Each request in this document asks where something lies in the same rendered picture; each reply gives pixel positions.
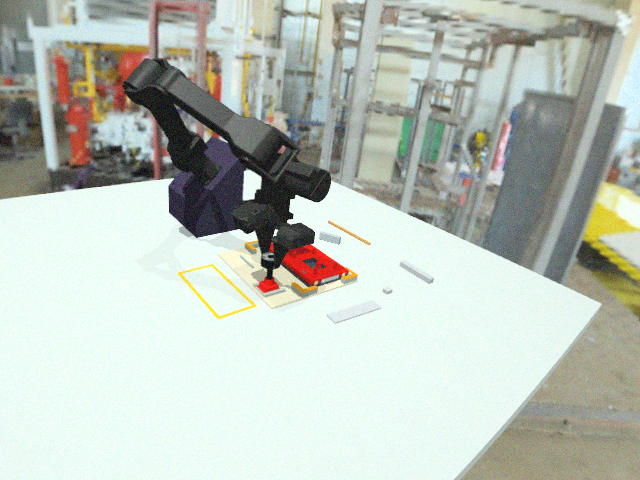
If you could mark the black wheel with white hub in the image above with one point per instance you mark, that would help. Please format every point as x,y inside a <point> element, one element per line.
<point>267,261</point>

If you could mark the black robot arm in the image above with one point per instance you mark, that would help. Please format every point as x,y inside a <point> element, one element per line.
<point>157,86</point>

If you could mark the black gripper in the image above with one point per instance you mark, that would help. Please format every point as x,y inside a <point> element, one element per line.
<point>288,236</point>

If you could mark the yellow rectangular outline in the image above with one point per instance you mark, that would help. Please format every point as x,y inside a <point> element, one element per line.
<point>206,304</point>

